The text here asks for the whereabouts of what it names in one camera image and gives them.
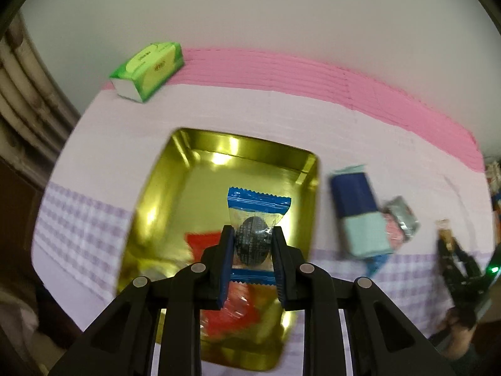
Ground operator hand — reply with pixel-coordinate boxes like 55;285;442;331
429;306;477;361

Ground red foil snack packet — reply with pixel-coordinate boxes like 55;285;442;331
184;231;262;341

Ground clear fried twist snack bag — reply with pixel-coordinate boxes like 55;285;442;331
436;219;455;251

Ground beige patterned curtain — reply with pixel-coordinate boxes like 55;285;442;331
0;14;80;188

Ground navy and mint snack packet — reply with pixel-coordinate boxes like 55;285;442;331
329;165;392;259

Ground blue clear candy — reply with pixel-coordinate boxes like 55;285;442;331
227;187;291;286

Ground cluttered items at right edge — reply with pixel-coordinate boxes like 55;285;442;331
486;160;501;226

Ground green tissue pack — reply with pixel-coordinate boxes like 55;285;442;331
110;42;184;103

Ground pink wrapped candy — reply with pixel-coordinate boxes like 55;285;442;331
383;213;406;250

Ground grey sesame cake block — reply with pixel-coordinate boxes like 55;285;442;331
384;196;420;242

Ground pink purple checked tablecloth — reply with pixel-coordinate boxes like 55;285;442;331
30;47;495;376

